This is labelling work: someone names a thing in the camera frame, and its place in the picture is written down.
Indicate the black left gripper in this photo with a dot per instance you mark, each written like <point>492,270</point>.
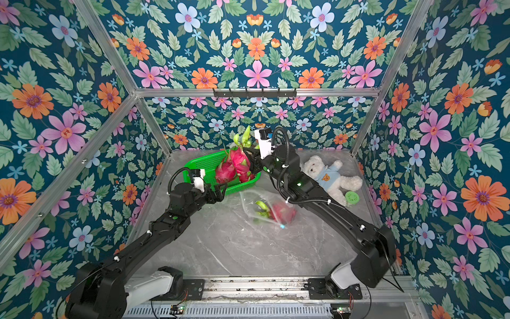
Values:
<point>220,196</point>

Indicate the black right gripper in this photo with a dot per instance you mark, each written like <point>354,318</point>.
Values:
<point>255,158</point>

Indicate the pink dragon fruit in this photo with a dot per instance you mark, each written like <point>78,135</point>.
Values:
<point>279,212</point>
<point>225,172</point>
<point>239,157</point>

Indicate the green plastic basket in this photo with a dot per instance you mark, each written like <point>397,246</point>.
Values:
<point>209,164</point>

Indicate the clear zip-top bag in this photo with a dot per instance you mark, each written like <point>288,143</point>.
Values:
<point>250,197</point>

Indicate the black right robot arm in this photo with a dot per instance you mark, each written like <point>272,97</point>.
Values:
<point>319,188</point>

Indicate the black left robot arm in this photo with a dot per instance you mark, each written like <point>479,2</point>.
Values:
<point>108,289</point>

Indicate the white teddy bear blue shirt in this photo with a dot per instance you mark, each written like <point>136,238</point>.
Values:
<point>330,178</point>

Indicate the small green round lid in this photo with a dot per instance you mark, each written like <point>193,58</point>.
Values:
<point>352,197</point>

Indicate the white perforated vent strip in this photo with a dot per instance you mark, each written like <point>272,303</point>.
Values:
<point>231,311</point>

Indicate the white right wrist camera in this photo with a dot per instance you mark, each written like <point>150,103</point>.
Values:
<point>264,139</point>

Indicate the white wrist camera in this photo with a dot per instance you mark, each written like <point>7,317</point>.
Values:
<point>264,139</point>
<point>197,176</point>

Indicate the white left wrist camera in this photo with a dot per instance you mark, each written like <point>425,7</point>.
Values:
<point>197,176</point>

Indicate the black hook rail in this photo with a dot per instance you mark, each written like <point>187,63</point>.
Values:
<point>253,93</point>

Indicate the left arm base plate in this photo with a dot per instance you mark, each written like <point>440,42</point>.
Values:
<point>188,290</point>

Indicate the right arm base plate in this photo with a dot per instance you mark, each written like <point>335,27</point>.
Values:
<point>324,289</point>

